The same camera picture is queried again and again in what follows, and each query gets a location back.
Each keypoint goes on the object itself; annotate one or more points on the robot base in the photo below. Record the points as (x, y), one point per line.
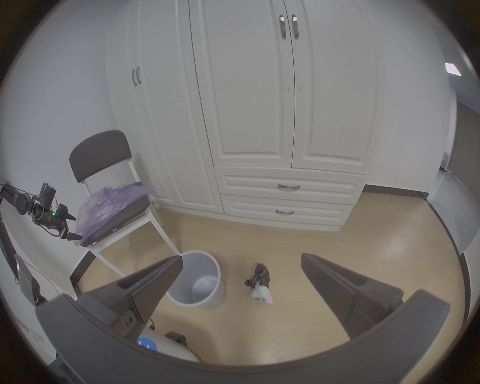
(165, 347)

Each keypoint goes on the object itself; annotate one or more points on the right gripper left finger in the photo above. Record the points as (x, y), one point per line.
(142, 288)

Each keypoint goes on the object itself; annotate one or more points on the white trash bin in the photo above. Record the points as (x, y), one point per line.
(213, 273)

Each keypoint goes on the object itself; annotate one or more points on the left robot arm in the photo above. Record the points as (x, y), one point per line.
(9, 195)

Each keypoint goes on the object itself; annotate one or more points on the grey curtain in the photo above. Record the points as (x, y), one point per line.
(467, 150)

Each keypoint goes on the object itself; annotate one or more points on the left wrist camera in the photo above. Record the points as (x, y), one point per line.
(61, 209)

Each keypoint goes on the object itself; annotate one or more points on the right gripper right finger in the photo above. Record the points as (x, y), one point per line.
(345, 296)

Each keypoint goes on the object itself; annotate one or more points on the purple plastic bag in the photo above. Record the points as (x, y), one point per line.
(101, 210)

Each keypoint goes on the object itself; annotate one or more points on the white wardrobe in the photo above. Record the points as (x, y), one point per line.
(255, 93)

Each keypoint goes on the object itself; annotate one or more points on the crumpled black plastic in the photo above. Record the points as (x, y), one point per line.
(260, 275)

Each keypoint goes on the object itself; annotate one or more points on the white chair grey cushions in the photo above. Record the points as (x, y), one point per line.
(99, 150)

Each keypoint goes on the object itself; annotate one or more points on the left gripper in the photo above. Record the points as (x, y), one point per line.
(48, 219)

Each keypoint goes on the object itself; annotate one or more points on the white printed wrapper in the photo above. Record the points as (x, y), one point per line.
(262, 296)

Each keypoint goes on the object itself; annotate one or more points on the ceiling light panel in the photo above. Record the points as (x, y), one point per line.
(453, 69)

